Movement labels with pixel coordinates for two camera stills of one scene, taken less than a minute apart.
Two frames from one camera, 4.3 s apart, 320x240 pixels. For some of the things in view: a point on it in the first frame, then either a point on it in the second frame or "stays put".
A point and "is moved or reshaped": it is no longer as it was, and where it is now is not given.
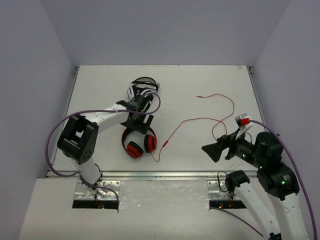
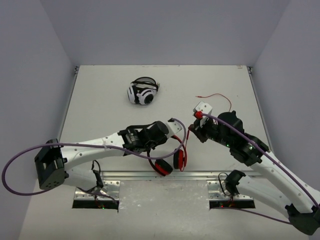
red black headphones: x=135 y=150 is moved or reshaped
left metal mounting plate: x=83 y=191 stays put
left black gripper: x=139 y=124 → x=152 y=144
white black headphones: x=142 y=85 stays put
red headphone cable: x=181 y=124 → x=199 y=115
